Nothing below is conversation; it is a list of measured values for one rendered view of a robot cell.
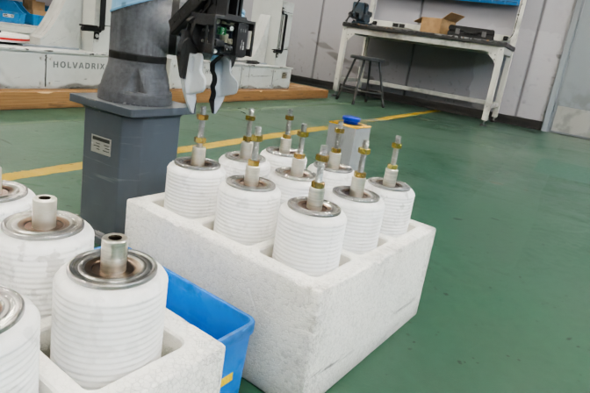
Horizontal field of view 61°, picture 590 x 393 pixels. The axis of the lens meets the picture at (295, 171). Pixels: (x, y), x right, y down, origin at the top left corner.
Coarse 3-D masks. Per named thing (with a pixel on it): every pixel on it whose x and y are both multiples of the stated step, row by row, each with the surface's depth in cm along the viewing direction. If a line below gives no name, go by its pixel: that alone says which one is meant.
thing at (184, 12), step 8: (192, 0) 76; (200, 0) 74; (184, 8) 78; (192, 8) 76; (200, 8) 76; (176, 16) 79; (184, 16) 78; (176, 24) 80; (184, 24) 79; (176, 32) 81
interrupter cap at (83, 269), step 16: (80, 256) 45; (96, 256) 45; (128, 256) 46; (144, 256) 47; (80, 272) 42; (96, 272) 43; (128, 272) 44; (144, 272) 44; (96, 288) 40; (112, 288) 41; (128, 288) 41
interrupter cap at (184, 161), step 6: (186, 156) 84; (174, 162) 81; (180, 162) 81; (186, 162) 82; (210, 162) 84; (216, 162) 84; (186, 168) 79; (192, 168) 79; (198, 168) 79; (204, 168) 79; (210, 168) 80; (216, 168) 81
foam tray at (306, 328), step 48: (144, 240) 80; (192, 240) 73; (384, 240) 82; (432, 240) 92; (240, 288) 69; (288, 288) 64; (336, 288) 64; (384, 288) 78; (288, 336) 65; (336, 336) 68; (384, 336) 84; (288, 384) 66
